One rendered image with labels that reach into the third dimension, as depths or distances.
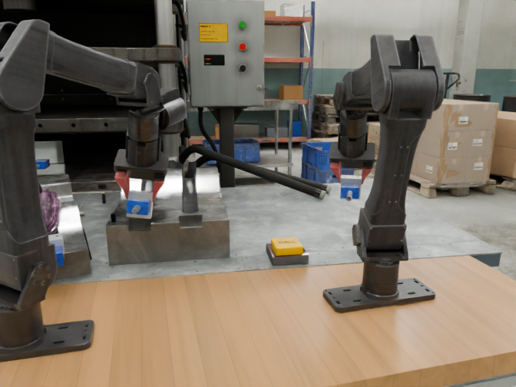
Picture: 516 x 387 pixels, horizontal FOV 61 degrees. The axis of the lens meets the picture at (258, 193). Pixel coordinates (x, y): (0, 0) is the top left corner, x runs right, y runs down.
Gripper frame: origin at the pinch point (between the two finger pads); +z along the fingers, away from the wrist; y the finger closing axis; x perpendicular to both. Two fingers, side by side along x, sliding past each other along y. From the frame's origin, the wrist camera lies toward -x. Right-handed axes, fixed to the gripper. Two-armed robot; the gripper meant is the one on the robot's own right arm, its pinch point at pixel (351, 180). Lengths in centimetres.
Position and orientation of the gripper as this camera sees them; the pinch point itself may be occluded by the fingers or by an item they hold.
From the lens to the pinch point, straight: 110.0
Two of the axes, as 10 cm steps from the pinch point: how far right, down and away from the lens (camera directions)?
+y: -9.7, -0.6, 2.3
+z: 1.1, 7.3, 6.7
